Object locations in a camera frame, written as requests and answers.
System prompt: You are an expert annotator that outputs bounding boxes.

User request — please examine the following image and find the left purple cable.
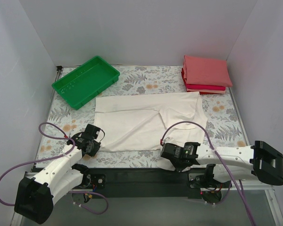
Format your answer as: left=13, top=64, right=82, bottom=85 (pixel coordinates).
left=0, top=122, right=109, bottom=215

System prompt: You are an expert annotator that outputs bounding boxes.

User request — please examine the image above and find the salmon pink folded t-shirt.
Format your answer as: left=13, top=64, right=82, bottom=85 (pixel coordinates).
left=183, top=55, right=233, bottom=87

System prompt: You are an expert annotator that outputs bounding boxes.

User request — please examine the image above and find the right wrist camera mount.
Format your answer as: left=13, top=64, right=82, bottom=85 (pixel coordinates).
left=160, top=137, right=170, bottom=146

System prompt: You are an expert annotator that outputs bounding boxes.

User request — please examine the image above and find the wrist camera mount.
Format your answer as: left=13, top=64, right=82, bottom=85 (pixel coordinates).
left=64, top=135, right=75, bottom=145
left=160, top=137, right=170, bottom=146

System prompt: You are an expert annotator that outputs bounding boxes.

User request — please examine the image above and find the green plastic tray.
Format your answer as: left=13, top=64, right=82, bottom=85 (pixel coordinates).
left=52, top=56, right=120, bottom=110

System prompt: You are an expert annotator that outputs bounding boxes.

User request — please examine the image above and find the white t-shirt red print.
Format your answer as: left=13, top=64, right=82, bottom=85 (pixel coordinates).
left=94, top=91, right=208, bottom=172

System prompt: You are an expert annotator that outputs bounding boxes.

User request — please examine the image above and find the magenta folded t-shirt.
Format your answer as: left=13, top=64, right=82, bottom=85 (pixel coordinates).
left=185, top=84, right=226, bottom=91

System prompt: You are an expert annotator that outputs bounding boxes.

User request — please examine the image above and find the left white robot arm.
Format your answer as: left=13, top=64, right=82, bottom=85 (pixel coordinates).
left=14, top=124, right=106, bottom=224

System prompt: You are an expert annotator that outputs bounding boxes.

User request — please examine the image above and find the aluminium frame rail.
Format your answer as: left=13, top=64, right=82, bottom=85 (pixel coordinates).
left=10, top=170, right=283, bottom=226

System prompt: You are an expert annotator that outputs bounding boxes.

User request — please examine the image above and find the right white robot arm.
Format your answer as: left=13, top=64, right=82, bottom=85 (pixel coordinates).
left=160, top=141, right=283, bottom=187

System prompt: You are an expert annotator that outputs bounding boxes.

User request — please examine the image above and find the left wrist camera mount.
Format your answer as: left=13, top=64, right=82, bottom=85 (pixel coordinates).
left=64, top=135, right=75, bottom=145

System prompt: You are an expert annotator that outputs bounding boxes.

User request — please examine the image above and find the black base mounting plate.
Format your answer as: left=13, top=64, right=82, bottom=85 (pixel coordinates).
left=74, top=168, right=229, bottom=199

